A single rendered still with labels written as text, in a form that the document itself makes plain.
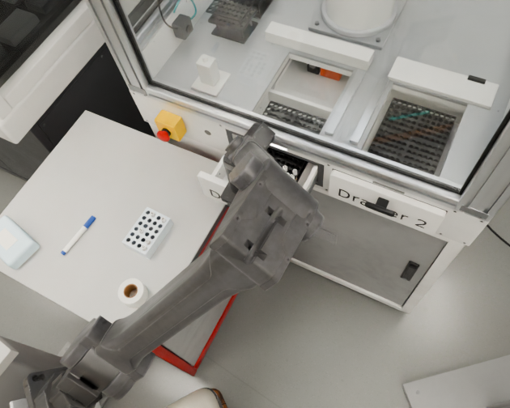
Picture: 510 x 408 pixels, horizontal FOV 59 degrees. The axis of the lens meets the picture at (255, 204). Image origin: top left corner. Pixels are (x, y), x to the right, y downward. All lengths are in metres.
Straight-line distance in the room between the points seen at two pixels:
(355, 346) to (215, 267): 1.53
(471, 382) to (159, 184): 1.36
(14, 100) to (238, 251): 1.24
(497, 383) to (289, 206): 1.63
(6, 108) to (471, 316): 1.86
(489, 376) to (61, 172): 1.70
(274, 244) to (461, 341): 1.65
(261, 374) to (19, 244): 1.05
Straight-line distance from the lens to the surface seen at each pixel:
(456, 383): 1.99
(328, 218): 1.47
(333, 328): 1.98
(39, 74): 1.63
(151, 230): 1.33
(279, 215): 0.48
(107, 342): 0.67
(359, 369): 1.96
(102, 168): 1.52
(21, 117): 1.63
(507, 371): 2.06
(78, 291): 1.36
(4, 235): 1.49
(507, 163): 0.98
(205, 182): 1.21
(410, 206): 1.16
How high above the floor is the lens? 1.93
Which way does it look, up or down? 62 degrees down
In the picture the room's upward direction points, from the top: 12 degrees counter-clockwise
